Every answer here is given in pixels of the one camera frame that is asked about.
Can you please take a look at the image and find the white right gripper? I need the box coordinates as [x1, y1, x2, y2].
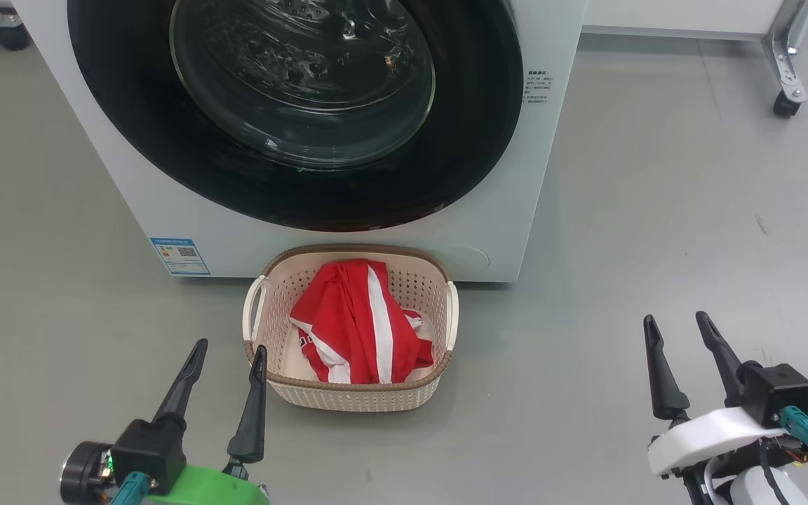
[643, 311, 787, 478]

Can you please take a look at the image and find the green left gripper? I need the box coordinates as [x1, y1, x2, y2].
[148, 339, 270, 505]

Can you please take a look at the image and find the red and white garment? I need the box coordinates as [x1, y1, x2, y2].
[290, 260, 435, 384]

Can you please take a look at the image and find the round washing machine door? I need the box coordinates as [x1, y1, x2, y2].
[67, 0, 524, 233]

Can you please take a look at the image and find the cream perforated laundry basket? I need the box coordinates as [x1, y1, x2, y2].
[243, 244, 459, 412]

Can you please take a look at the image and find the white front-load washing machine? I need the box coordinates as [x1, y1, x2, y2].
[11, 0, 587, 283]

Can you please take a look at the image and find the blue energy label sticker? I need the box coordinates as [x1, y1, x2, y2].
[150, 237, 211, 277]

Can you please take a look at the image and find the black caster wheel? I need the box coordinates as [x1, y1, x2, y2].
[0, 25, 32, 52]
[773, 90, 802, 119]

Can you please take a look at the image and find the small text sticker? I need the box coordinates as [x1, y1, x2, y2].
[524, 69, 554, 107]

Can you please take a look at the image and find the white partition panel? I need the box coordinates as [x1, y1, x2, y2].
[581, 0, 790, 40]

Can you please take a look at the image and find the teal left camera connector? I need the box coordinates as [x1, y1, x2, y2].
[111, 471, 153, 505]

